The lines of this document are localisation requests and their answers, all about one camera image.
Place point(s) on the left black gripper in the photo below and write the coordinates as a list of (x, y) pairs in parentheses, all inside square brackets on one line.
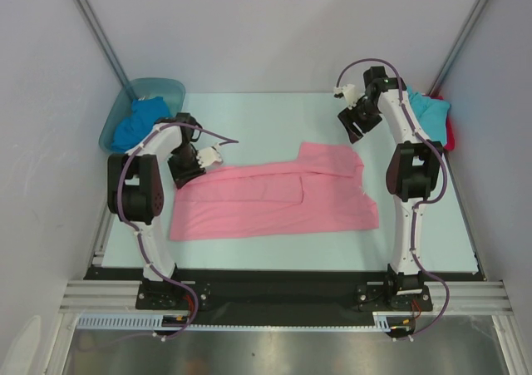
[(181, 176)]

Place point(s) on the left slotted cable duct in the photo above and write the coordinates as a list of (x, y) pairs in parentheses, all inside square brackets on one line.
[(138, 322)]

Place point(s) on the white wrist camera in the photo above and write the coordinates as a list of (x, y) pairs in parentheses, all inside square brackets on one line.
[(209, 156), (350, 93)]

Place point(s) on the teal folded t shirt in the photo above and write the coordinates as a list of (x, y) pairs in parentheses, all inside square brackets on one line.
[(431, 114)]

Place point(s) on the teal plastic bin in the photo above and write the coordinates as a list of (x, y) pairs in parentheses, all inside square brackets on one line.
[(172, 92)]

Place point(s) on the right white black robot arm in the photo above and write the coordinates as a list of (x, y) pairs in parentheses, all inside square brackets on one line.
[(412, 174)]

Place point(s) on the blue crumpled t shirt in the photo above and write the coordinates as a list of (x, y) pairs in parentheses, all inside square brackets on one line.
[(138, 125)]

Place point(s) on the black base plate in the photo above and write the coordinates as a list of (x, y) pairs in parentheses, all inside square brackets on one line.
[(269, 298)]

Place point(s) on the red folded t shirt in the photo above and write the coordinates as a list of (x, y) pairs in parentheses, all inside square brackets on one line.
[(451, 134)]

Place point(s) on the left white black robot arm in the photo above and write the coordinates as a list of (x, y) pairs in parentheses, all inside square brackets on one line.
[(135, 190)]

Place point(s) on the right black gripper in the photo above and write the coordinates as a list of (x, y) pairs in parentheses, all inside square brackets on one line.
[(354, 117)]

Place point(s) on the right slotted cable duct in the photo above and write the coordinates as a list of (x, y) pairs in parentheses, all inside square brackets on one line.
[(396, 322)]

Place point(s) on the slotted cable duct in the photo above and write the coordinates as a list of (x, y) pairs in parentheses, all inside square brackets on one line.
[(138, 322), (396, 322)]

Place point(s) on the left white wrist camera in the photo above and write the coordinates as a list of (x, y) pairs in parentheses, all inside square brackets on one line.
[(209, 156)]

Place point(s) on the aluminium corner post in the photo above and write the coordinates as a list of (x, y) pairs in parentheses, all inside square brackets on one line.
[(102, 40), (472, 19)]

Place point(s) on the front aluminium rail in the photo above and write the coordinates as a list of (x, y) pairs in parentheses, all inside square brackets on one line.
[(102, 296)]

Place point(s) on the right aluminium corner post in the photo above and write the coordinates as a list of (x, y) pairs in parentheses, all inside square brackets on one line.
[(472, 19)]

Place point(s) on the left aluminium corner post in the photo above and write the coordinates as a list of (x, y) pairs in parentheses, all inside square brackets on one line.
[(102, 40)]

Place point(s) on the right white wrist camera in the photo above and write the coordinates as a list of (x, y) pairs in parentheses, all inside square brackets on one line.
[(350, 93)]

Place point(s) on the pink t shirt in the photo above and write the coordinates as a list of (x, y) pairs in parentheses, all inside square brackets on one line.
[(318, 192)]

